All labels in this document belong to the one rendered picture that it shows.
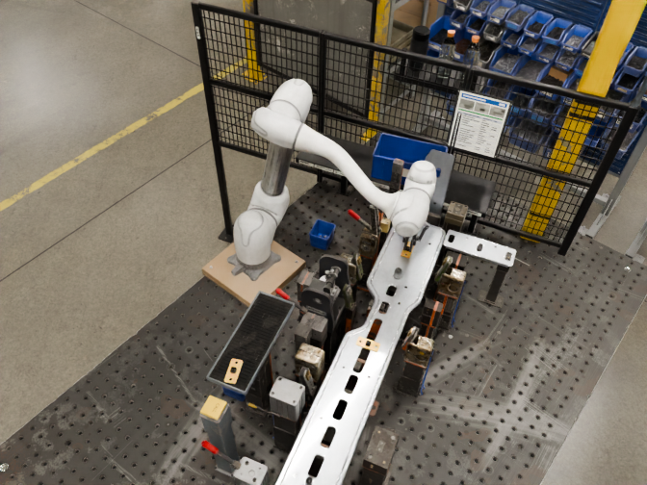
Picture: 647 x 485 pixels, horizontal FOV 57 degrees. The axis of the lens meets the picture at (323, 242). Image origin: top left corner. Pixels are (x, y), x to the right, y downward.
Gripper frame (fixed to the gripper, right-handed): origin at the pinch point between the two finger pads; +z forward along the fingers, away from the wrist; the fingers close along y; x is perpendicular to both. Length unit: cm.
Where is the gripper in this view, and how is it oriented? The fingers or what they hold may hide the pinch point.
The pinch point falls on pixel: (409, 242)
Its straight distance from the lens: 241.8
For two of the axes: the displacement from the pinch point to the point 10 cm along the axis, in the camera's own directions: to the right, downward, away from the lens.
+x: 3.8, -6.9, 6.1
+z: -0.2, 6.6, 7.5
